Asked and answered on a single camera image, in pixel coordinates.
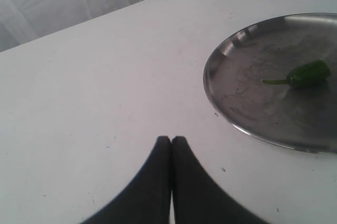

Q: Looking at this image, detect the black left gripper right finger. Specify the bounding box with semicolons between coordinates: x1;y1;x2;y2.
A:
171;136;266;224

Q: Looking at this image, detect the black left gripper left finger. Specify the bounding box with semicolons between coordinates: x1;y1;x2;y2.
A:
84;136;172;223

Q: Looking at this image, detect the dark green object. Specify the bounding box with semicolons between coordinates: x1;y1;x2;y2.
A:
261;59;331;89

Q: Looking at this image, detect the round stainless steel plate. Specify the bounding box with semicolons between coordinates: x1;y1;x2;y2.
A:
203;13;336;153

